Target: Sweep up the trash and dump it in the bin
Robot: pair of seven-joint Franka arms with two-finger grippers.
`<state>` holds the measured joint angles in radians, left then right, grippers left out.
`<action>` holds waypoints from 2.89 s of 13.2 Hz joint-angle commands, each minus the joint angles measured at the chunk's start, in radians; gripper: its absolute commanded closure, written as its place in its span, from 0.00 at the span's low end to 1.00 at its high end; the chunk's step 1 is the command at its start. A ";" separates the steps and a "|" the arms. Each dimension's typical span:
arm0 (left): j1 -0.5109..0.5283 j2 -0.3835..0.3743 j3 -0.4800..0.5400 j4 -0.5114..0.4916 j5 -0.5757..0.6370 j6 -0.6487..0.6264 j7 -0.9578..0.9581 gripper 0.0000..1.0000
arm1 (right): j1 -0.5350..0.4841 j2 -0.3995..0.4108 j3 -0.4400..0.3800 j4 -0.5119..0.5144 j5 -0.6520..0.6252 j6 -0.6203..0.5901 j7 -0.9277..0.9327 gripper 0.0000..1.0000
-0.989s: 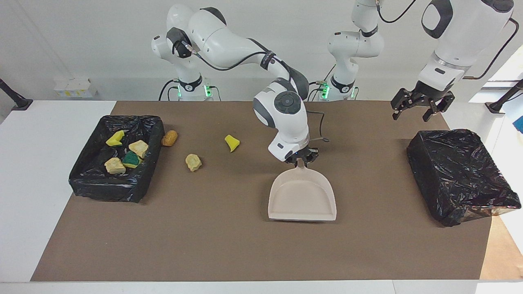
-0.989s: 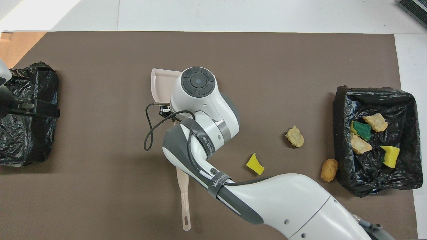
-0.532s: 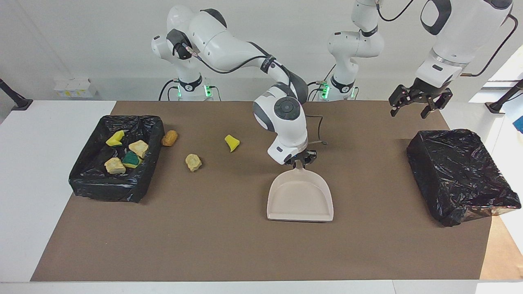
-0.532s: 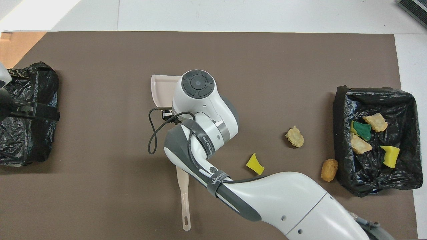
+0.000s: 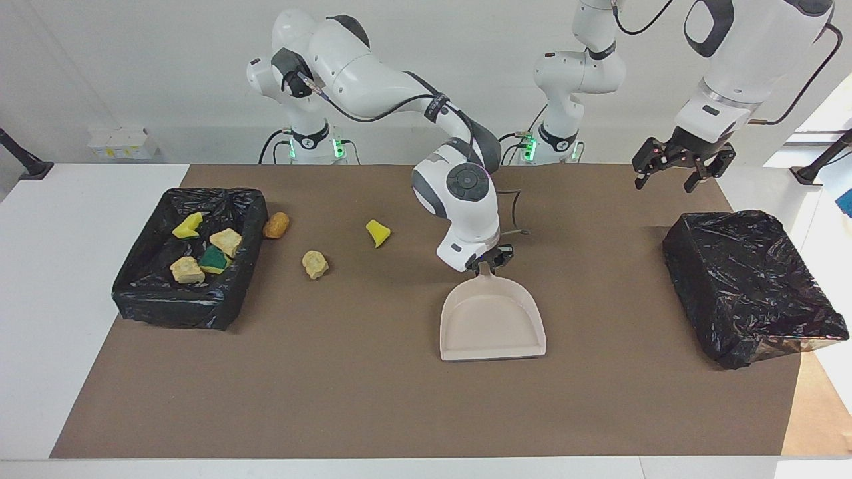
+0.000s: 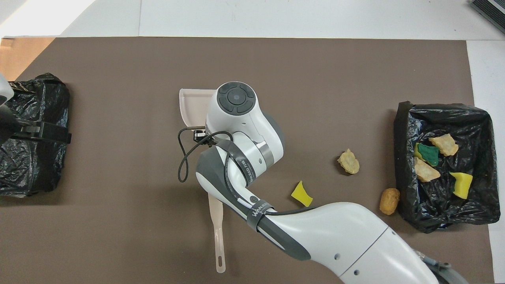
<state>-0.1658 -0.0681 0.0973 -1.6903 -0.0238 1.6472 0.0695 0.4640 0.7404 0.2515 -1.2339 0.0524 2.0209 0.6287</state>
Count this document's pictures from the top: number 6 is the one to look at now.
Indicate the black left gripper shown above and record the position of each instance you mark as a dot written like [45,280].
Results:
[10,128]

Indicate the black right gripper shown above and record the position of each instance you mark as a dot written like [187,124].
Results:
[200,134]

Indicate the beige plastic dustpan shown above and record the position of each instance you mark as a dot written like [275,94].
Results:
[193,104]

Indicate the beige brush black bristles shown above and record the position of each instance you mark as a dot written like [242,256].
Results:
[217,236]

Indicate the golden croissant piece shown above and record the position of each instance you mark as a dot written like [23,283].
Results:
[444,144]
[425,170]

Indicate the notched yellow sponge piece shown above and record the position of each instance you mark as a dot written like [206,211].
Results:
[428,154]

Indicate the yellow sponge block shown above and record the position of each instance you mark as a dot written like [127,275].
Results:
[462,185]

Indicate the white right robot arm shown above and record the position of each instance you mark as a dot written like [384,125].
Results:
[335,236]

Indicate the black bag lined bin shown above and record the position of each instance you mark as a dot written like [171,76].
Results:
[473,134]
[31,169]

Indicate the small yellow sponge wedge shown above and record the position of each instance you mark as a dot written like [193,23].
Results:
[302,194]

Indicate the brown paper table mat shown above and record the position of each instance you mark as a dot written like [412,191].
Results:
[118,236]

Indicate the pale bread chunk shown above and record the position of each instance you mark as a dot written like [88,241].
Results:
[348,161]

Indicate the brown fried nugget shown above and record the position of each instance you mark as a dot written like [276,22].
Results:
[389,201]

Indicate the dark ribbed object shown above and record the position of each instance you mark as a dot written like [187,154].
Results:
[491,11]

